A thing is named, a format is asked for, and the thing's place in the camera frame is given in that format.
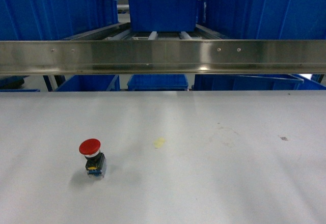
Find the red mushroom push button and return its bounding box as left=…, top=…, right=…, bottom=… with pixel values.
left=79, top=138, right=107, bottom=178

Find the blue bin below right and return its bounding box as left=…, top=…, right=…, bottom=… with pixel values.
left=192, top=74, right=304, bottom=91

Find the large blue bin right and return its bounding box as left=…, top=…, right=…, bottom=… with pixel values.
left=198, top=0, right=325, bottom=40

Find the blue bin centre on rollers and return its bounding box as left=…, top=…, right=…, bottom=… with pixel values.
left=128, top=0, right=198, bottom=32

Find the stainless steel shelf rail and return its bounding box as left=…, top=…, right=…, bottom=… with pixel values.
left=1, top=40, right=325, bottom=75

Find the large blue bin left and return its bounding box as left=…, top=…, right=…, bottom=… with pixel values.
left=1, top=0, right=118, bottom=41

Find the large blue bin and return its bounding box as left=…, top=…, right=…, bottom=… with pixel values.
left=198, top=0, right=325, bottom=40
left=1, top=0, right=118, bottom=41

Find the blue bin below centre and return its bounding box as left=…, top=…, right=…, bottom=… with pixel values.
left=127, top=74, right=188, bottom=91

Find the blue bin below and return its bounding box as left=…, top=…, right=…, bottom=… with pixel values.
left=55, top=75, right=120, bottom=92
left=127, top=74, right=188, bottom=91
left=192, top=74, right=304, bottom=91

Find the blue bin below left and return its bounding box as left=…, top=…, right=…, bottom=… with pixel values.
left=55, top=75, right=120, bottom=92

